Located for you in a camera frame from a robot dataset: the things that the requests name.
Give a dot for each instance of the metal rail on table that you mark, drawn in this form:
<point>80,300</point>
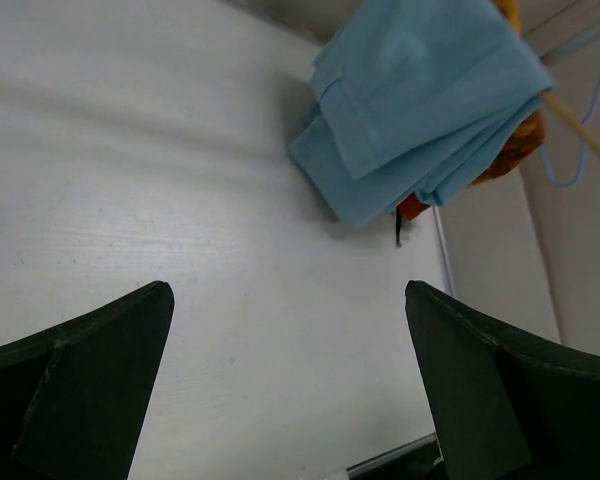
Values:
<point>443,248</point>

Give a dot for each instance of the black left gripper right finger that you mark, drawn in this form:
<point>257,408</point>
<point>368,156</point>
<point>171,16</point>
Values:
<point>506,404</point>

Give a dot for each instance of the orange patterned garment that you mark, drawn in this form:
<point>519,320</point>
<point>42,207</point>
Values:
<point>527,137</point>

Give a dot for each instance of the wooden clothes hanger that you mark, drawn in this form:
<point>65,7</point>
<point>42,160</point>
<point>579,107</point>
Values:
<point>580,130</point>

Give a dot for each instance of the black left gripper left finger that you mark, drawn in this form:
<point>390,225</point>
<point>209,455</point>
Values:
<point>73,397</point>

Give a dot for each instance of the light blue trousers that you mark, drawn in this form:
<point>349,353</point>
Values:
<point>414,98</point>

